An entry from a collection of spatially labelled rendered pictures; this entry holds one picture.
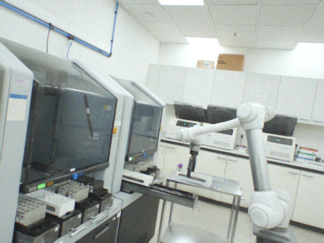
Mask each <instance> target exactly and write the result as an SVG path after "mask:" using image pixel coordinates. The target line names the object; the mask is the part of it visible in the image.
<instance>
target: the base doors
mask: <svg viewBox="0 0 324 243"><path fill-rule="evenodd" d="M160 145H163V146H159V152H158V158H157V164H156V166H157V168H159V169H160V170H161V174H164V180H163V185H164V186H166V178H167V177H168V176H169V175H170V174H171V173H172V172H173V171H174V170H175V169H176V168H178V164H180V163H182V164H183V167H182V169H185V170H188V169H187V167H188V163H189V159H190V157H191V154H189V152H190V149H189V148H188V147H183V146H177V145H171V144H166V143H161V142H160ZM168 147H172V148H168ZM173 148H174V149H173ZM163 151H164V153H163V154H162V152H163ZM176 151H179V152H181V153H178V152H176ZM217 157H219V158H217ZM220 158H224V159H220ZM208 159H214V161H213V160H208ZM229 159H230V160H234V161H230V160H229ZM235 161H237V162H235ZM224 162H225V163H224ZM226 162H227V164H226ZM228 163H229V164H228ZM267 166H268V172H269V179H270V185H271V189H273V188H277V189H281V190H284V191H286V192H288V193H289V195H290V196H291V198H292V203H293V204H292V212H291V217H290V220H292V221H296V222H300V223H304V224H308V225H312V226H315V227H319V228H323V229H324V175H319V174H314V173H309V172H304V171H299V170H294V169H289V168H284V167H280V166H275V165H270V164H267ZM225 168H226V169H225ZM194 171H195V172H199V173H203V174H208V175H212V176H217V177H221V178H226V179H231V180H235V181H239V186H240V187H242V188H243V191H244V195H245V200H240V207H243V208H247V209H248V208H249V204H250V194H251V192H252V191H253V190H254V188H253V180H252V173H251V167H250V160H247V159H242V158H237V157H232V156H228V157H227V156H226V155H221V154H216V153H212V152H207V151H202V150H199V151H198V155H197V158H196V167H195V170H194ZM276 172H277V173H281V174H285V175H280V174H276ZM288 172H290V173H288ZM291 173H295V174H291ZM296 173H297V174H298V175H296ZM224 174H225V175H224ZM303 175H305V176H303ZM306 176H310V177H313V178H310V177H306ZM177 189H180V190H183V191H187V192H191V193H195V194H197V195H200V196H203V197H206V198H210V199H214V200H217V201H222V202H225V203H228V204H232V201H233V196H232V195H227V194H222V193H218V192H214V191H210V190H205V189H201V188H197V187H193V186H188V185H184V184H180V183H178V184H177ZM220 197H221V198H220Z"/></svg>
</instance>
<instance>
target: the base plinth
mask: <svg viewBox="0 0 324 243"><path fill-rule="evenodd" d="M198 199H199V200H202V201H205V202H208V203H213V204H218V205H221V206H225V207H228V208H231V207H232V204H228V203H225V202H222V201H217V200H214V199H210V198H206V197H203V196H200V195H199V196H198ZM239 210H240V211H243V212H247V213H248V209H247V208H243V207H239ZM289 224H290V225H293V226H297V227H301V228H305V229H308V230H312V231H316V232H320V233H323V234H324V229H323V228H319V227H315V226H312V225H308V224H304V223H300V222H296V221H292V220H290V221H289Z"/></svg>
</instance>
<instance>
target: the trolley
mask: <svg viewBox="0 0 324 243"><path fill-rule="evenodd" d="M177 169H178V168H176V169H175V170H174V171H173V172H172V173H171V174H170V175H169V176H168V177H167V178H166V186H168V187H169V183H170V181H171V182H174V183H175V185H174V188H176V189H177V184H178V183H180V184H184V185H188V186H193V187H197V188H201V189H205V190H210V191H214V192H218V193H222V194H227V195H232V196H233V201H232V207H231V212H230V218H229V224H228V230H227V235H226V236H222V235H219V234H215V233H211V232H208V231H204V230H201V229H197V228H193V227H190V226H186V225H183V224H179V223H173V222H171V221H172V214H173V208H174V203H173V202H172V203H171V209H170V215H169V222H168V226H167V229H166V231H165V232H164V234H163V236H162V238H161V234H162V230H163V223H164V218H165V211H166V202H167V201H166V200H164V202H163V208H162V212H161V219H160V225H159V231H158V237H157V243H228V241H229V236H230V230H231V224H232V218H233V213H234V207H235V202H236V197H237V202H236V208H235V213H234V219H233V225H232V231H231V237H230V242H229V243H233V241H234V235H235V230H236V224H237V218H238V213H239V207H240V200H245V195H244V191H243V188H242V187H240V186H239V181H235V180H231V179H226V178H221V177H217V176H212V175H208V174H203V173H199V172H195V173H199V174H202V175H206V176H210V177H213V178H212V184H211V185H210V186H209V187H208V186H204V185H201V184H198V183H194V182H190V181H184V180H181V179H177V178H175V174H176V170H177ZM240 190H242V195H243V198H242V197H241V191H240Z"/></svg>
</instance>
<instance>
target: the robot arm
mask: <svg viewBox="0 0 324 243"><path fill-rule="evenodd" d="M236 116H237V118H235V119H233V120H230V121H227V122H223V123H219V124H215V125H210V126H206V127H201V126H198V125H194V126H193V128H186V129H181V130H178V131H177V133H176V137H177V140H178V141H180V142H182V143H190V146H189V149H190V152H189V154H191V157H190V159H189V163H188V167H187V169H188V170H187V176H186V177H188V178H190V175H191V172H194V170H195V167H196V158H197V155H198V151H199V150H200V145H201V142H202V139H203V134H205V133H211V132H216V131H222V130H230V129H235V128H240V127H242V129H243V130H244V131H245V132H246V139H247V146H248V153H249V160H250V167H251V173H252V180H253V188H254V190H253V191H252V192H251V194H250V204H249V209H248V215H249V219H250V221H251V222H252V223H253V224H254V225H255V226H257V227H259V228H260V230H259V231H260V232H261V233H267V234H270V235H274V236H277V237H280V238H283V239H286V240H291V237H290V236H289V233H288V224H289V221H290V217H291V212H292V204H293V203H292V198H291V196H290V195H289V193H288V192H286V191H284V190H281V189H277V188H273V189H271V185H270V179H269V172H268V166H267V159H266V153H265V147H264V140H263V134H262V129H263V127H264V122H267V121H269V120H271V119H272V118H274V117H275V110H274V108H273V107H272V106H269V105H265V106H263V105H260V104H258V103H254V102H247V103H243V104H241V105H240V106H239V107H238V109H237V111H236Z"/></svg>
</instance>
